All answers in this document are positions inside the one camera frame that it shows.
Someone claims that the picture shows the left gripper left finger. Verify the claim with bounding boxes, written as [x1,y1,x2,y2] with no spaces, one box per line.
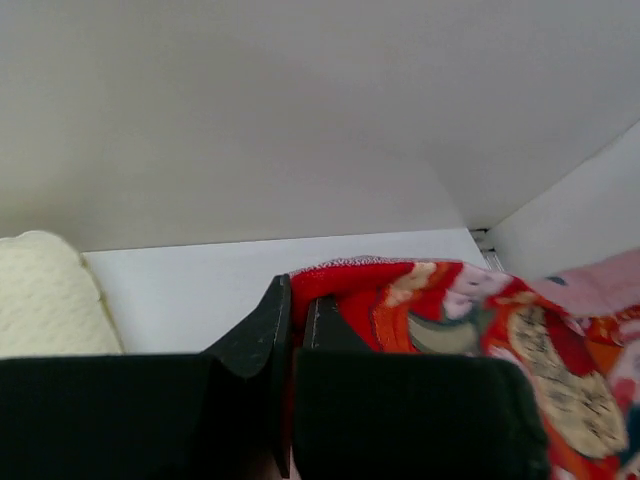
[199,275,292,478]

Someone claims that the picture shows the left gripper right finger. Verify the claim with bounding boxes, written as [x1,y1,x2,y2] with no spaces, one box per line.
[300,297,371,353]

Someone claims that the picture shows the cream yellow pillow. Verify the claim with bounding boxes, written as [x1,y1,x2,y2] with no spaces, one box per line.
[1,231,124,359]

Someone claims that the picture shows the pink red printed pillowcase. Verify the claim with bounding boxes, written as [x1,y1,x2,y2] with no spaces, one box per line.
[291,250,639,479]

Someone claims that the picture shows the aluminium rail right side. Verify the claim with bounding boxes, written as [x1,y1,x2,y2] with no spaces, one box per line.
[470,228,504,271]

